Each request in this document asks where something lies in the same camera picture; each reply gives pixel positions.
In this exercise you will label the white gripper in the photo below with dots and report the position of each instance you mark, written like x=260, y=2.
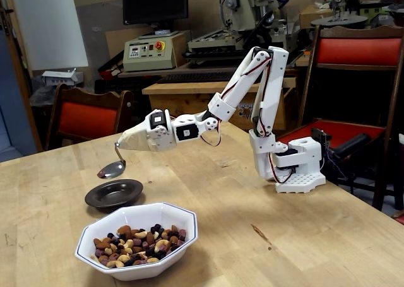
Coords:
x=153, y=135

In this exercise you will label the beige masking tape wrap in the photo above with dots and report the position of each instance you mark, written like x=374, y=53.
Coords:
x=135, y=140

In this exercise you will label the bent metal spoon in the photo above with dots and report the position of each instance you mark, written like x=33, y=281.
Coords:
x=113, y=170

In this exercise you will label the mixed nuts and dried fruit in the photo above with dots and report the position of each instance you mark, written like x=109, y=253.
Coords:
x=139, y=246

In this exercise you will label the white five-joint robot arm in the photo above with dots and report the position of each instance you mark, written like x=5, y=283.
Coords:
x=262, y=154

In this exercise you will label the light wooden desk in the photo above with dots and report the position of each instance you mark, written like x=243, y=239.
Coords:
x=189, y=88

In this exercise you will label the black plastic crate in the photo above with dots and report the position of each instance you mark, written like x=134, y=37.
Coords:
x=120, y=85

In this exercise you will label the black keyboard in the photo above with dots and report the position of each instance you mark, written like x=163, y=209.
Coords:
x=195, y=77

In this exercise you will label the low wooden chair red cushion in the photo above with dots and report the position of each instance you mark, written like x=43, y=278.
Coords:
x=88, y=120

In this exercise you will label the beige control box red button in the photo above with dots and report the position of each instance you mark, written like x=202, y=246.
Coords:
x=148, y=58

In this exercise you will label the dark brown small plate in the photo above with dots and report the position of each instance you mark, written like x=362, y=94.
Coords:
x=110, y=194

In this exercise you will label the white octagonal bowl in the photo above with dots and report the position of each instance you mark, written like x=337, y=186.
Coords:
x=126, y=214

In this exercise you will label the small white model box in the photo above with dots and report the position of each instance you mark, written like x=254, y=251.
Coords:
x=60, y=77

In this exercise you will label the black computer monitor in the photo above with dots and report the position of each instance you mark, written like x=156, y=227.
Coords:
x=154, y=3

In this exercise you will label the beige milling machine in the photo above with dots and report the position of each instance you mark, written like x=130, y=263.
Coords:
x=240, y=9

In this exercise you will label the robot controller circuit board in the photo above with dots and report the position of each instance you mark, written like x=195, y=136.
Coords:
x=322, y=137

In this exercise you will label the brown cardboard box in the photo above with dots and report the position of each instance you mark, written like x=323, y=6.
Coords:
x=311, y=17

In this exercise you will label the dark round platform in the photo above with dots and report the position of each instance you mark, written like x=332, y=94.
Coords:
x=339, y=20

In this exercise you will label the tall wooden chair red cushion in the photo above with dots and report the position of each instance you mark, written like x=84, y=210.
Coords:
x=356, y=50

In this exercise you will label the small metal machine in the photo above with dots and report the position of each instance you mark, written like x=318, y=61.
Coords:
x=336, y=0

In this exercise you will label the white wall panel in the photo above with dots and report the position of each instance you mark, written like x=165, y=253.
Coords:
x=47, y=25

